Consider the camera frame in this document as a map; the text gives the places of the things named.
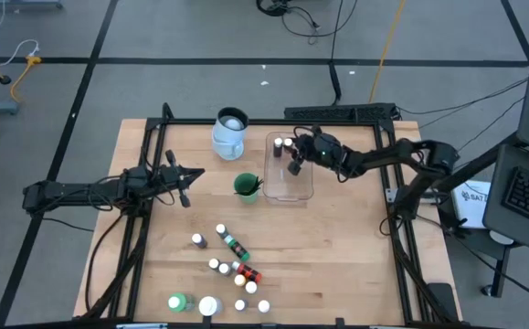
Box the white mug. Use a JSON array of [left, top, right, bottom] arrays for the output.
[[211, 106, 250, 162]]

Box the red paint bottle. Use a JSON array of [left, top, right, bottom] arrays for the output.
[[230, 260, 264, 284]]

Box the yellow extension cord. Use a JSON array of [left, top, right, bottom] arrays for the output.
[[8, 54, 43, 105]]

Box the white floor cable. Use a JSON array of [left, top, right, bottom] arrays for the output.
[[0, 0, 40, 68]]

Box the white printed box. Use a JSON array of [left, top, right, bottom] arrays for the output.
[[450, 179, 493, 230]]

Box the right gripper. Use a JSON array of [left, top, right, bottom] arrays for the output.
[[288, 127, 343, 177]]

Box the black pad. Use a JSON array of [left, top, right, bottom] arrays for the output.
[[427, 281, 460, 323]]

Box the large green paint bottle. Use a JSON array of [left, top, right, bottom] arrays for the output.
[[167, 292, 196, 314]]

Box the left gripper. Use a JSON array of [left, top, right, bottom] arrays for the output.
[[153, 149, 206, 209]]

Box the black laptop stand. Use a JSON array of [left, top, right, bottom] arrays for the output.
[[446, 132, 524, 299]]

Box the thin black floor cable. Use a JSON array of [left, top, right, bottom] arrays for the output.
[[394, 77, 529, 116]]

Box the black cable coil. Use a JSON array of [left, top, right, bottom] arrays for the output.
[[255, 0, 359, 46]]

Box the silver bracket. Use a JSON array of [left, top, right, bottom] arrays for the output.
[[116, 322, 169, 329]]

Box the green plastic cup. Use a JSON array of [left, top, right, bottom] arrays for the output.
[[232, 172, 261, 206]]

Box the clear plastic bin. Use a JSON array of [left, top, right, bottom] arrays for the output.
[[262, 131, 315, 203]]

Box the black aluminium table frame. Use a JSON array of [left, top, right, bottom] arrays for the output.
[[80, 102, 461, 329]]

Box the black hanging cable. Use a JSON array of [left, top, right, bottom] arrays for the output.
[[329, 0, 345, 107]]

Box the yellow hanging cable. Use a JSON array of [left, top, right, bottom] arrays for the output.
[[367, 0, 407, 104]]

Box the black power strip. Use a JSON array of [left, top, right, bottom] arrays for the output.
[[283, 102, 398, 122]]

